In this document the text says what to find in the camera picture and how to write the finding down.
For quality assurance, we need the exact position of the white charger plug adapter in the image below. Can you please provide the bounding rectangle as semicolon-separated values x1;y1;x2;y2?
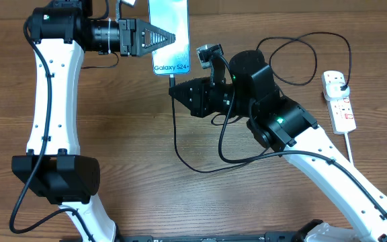
324;83;350;101

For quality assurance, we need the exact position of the black USB charging cable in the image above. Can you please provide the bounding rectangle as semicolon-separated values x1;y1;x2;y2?
169;32;353;174

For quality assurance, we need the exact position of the white power strip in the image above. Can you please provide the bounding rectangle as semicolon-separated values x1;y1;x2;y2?
321;71;356;134

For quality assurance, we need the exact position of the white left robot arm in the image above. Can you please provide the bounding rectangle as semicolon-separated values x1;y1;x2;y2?
11;1;175;241

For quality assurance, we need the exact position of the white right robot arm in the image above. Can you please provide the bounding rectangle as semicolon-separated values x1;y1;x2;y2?
169;50;387;241

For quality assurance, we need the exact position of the Samsung Galaxy smartphone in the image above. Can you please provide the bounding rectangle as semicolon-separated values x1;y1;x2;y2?
148;0;190;75

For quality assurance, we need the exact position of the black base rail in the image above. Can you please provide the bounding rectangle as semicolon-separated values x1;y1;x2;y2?
115;231;296;242

